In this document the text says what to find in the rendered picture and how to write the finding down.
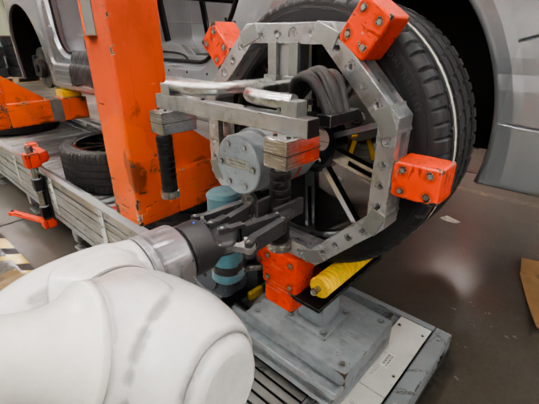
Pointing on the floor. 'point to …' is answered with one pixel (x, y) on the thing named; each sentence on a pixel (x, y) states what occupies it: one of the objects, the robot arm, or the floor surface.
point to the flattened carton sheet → (531, 286)
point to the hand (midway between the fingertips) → (279, 207)
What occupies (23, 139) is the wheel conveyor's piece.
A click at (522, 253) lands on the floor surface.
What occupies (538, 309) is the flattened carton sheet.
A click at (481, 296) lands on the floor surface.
